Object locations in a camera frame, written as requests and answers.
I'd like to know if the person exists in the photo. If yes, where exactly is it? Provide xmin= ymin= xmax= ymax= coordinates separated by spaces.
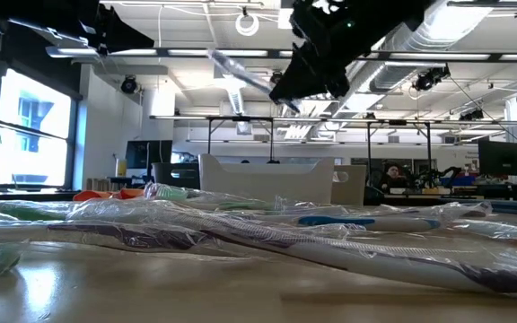
xmin=380 ymin=163 xmax=411 ymax=193

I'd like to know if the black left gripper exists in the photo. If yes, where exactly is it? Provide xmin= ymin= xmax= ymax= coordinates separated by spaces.
xmin=0 ymin=0 xmax=155 ymax=55

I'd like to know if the blue background crate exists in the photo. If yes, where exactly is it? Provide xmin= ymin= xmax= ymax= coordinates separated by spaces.
xmin=440 ymin=175 xmax=478 ymax=188

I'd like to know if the black computer monitor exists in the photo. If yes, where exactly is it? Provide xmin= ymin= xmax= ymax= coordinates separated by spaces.
xmin=478 ymin=140 xmax=517 ymax=178
xmin=125 ymin=139 xmax=173 ymax=170

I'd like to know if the translucent clear plastic bin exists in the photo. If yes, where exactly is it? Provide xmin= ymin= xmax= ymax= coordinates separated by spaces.
xmin=329 ymin=164 xmax=368 ymax=206

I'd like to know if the white cable coil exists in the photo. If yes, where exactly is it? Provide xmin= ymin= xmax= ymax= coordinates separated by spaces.
xmin=234 ymin=12 xmax=260 ymax=37

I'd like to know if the slate grey plastic bin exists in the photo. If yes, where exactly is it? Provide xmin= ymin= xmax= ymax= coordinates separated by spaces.
xmin=152 ymin=161 xmax=201 ymax=189

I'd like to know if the blue toothbrush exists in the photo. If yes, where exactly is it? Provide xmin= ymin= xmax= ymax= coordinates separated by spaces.
xmin=258 ymin=214 xmax=443 ymax=234
xmin=206 ymin=48 xmax=302 ymax=114

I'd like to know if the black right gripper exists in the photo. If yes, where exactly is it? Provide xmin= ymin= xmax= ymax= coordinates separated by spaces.
xmin=269 ymin=0 xmax=434 ymax=100

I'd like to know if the orange cloth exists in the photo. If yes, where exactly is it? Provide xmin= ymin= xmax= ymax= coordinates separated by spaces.
xmin=72 ymin=188 xmax=145 ymax=202

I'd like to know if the purple toothbrush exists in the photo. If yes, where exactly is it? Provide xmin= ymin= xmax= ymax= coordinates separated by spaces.
xmin=365 ymin=200 xmax=494 ymax=222
xmin=0 ymin=218 xmax=259 ymax=259
xmin=67 ymin=198 xmax=517 ymax=296

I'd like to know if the black overhead light beam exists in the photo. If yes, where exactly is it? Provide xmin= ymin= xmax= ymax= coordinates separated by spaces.
xmin=45 ymin=44 xmax=517 ymax=63

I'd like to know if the orange toothbrush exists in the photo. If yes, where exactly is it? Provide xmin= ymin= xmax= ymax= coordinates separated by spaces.
xmin=449 ymin=218 xmax=517 ymax=246

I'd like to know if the black workstation frame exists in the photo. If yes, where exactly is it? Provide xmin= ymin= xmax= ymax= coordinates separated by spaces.
xmin=206 ymin=115 xmax=276 ymax=163
xmin=366 ymin=118 xmax=434 ymax=176

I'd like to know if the white plastic bin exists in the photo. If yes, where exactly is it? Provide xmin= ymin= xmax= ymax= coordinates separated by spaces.
xmin=197 ymin=153 xmax=336 ymax=205

